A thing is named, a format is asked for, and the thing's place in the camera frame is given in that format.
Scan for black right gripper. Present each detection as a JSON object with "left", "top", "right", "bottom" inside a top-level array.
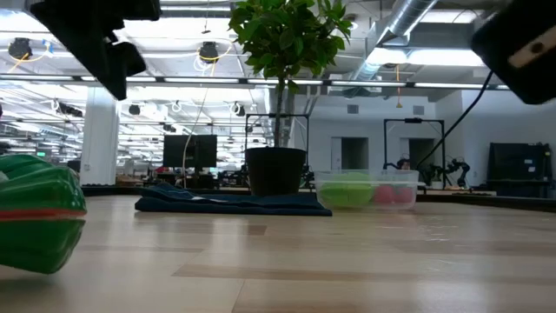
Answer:
[{"left": 471, "top": 0, "right": 556, "bottom": 106}]

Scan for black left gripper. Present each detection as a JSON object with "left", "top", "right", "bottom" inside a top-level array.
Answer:
[{"left": 30, "top": 0, "right": 162, "bottom": 101}]

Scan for small red toy fruit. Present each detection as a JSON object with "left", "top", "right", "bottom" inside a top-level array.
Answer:
[{"left": 393, "top": 185, "right": 416, "bottom": 205}]

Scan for clear plastic tupperware container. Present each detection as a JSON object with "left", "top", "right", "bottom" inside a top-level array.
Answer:
[{"left": 313, "top": 169, "right": 420, "bottom": 212}]

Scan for long LED light bar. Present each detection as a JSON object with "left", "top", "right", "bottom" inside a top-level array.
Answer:
[{"left": 0, "top": 74, "right": 512, "bottom": 91}]

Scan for white building column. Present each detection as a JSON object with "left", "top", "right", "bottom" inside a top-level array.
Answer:
[{"left": 80, "top": 86, "right": 121, "bottom": 186}]

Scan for black ceiling device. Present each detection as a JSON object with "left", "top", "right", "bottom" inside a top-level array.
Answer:
[
  {"left": 7, "top": 37, "right": 53, "bottom": 70},
  {"left": 198, "top": 41, "right": 221, "bottom": 65}
]

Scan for black computer monitor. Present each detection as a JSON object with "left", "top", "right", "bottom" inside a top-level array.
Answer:
[{"left": 162, "top": 134, "right": 218, "bottom": 183}]

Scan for black equipment cabinet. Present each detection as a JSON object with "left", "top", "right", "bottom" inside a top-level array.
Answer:
[{"left": 486, "top": 142, "right": 553, "bottom": 197}]

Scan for folded navy blue cloth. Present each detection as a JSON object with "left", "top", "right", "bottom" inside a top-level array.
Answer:
[{"left": 134, "top": 182, "right": 334, "bottom": 217}]

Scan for green potted plant black pot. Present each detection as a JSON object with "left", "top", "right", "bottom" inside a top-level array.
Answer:
[{"left": 228, "top": 0, "right": 354, "bottom": 196}]

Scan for silver ventilation duct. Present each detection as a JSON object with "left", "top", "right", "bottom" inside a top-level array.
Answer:
[{"left": 347, "top": 0, "right": 438, "bottom": 82}]

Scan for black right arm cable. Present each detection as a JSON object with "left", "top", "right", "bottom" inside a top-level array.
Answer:
[{"left": 416, "top": 71, "right": 494, "bottom": 170}]

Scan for yellow hanging cord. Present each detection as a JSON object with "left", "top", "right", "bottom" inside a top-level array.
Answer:
[{"left": 394, "top": 63, "right": 403, "bottom": 110}]

